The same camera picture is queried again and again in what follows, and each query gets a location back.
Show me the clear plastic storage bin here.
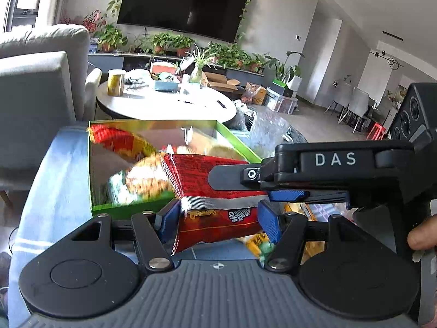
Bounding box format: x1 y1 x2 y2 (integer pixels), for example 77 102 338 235
264 89 299 115

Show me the white round table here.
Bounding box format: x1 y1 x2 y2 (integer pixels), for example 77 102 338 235
96 77 238 125

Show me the pile of assorted snack packets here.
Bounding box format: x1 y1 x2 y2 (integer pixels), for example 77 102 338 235
89 125 240 207

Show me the black and green box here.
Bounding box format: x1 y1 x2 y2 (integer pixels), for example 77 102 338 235
271 80 294 98

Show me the open brown cardboard box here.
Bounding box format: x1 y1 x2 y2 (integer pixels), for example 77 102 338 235
201 72 241 93

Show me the red flower decoration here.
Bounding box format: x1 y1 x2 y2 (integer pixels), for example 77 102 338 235
60 10 103 35

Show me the spider plant in glass vase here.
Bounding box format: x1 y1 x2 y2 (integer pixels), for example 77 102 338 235
184 46 217 83

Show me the yellow green snack packet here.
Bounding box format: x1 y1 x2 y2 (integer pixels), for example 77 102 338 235
239 234 277 269

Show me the red silver-striped snack packet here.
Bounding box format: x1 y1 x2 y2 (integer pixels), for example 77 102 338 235
160 152 274 255

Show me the orange box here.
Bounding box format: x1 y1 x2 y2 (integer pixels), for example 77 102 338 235
150 62 178 76

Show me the red stool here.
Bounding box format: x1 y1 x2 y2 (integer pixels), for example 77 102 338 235
367 123 386 140

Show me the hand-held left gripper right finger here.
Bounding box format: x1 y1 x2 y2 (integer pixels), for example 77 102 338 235
258 200 367 273

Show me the orange snack packet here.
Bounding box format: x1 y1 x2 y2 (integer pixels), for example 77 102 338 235
283 202 352 257

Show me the potted green plant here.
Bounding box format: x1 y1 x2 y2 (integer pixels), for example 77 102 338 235
150 32 175 54
251 53 270 73
94 24 127 52
206 43 236 65
235 49 253 71
171 35 195 57

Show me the green cardboard box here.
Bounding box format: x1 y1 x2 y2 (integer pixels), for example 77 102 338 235
87 119 263 221

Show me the long grey television cabinet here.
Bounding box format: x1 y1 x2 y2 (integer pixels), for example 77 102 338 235
88 52 265 77

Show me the blue plastic basket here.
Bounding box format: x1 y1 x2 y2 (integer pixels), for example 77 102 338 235
154 80 180 93

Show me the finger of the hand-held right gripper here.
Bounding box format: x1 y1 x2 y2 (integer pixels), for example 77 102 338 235
268 189 352 210
208 163 263 191

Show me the blue plaid tablecloth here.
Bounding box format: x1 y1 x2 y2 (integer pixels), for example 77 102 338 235
7 125 308 328

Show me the person's right hand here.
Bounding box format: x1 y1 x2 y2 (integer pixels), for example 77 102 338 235
407 215 437 263

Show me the grey sofa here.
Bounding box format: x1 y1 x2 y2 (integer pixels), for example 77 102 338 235
0 24 103 192

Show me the crumpled clear plastic bag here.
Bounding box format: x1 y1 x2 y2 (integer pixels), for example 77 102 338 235
235 104 297 154

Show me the dark framed window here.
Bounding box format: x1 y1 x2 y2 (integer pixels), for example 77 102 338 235
0 0 48 33

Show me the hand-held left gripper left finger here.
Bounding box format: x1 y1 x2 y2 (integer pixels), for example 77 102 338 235
70 199 181 273

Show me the black wall television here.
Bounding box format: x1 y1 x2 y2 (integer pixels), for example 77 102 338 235
117 0 251 43

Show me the yellow tin can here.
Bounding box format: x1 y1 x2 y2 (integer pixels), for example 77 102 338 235
107 69 126 96

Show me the white dining chair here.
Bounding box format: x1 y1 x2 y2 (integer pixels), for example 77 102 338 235
326 83 356 124
346 87 373 134

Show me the tall plant in white pot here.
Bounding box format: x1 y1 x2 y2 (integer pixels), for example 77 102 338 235
265 51 304 91

